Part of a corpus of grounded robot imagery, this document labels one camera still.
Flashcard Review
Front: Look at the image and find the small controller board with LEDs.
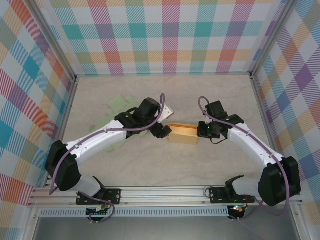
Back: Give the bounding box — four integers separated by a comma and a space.
228, 204, 247, 216

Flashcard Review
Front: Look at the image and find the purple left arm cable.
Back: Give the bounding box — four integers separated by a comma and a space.
49, 92, 166, 225

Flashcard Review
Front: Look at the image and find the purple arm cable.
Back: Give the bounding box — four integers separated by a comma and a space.
49, 92, 166, 225
198, 96, 291, 222

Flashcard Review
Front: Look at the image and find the white slotted cable duct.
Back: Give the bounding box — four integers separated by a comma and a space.
39, 206, 230, 218

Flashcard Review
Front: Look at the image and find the orange paper box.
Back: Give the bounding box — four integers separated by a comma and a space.
167, 122, 200, 146

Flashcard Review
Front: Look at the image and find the grey metal panel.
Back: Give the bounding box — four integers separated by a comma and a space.
32, 216, 301, 240

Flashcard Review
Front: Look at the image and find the aluminium side rail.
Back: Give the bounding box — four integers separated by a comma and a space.
44, 76, 80, 188
249, 74, 288, 186

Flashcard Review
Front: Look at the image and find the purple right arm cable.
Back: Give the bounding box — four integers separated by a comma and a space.
198, 96, 291, 222

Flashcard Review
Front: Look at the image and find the aluminium frame post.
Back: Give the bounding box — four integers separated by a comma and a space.
249, 0, 298, 80
29, 0, 78, 83

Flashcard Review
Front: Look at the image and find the green paper box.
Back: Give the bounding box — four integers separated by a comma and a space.
89, 94, 153, 153

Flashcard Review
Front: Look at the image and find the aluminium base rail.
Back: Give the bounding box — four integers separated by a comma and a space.
27, 184, 303, 207

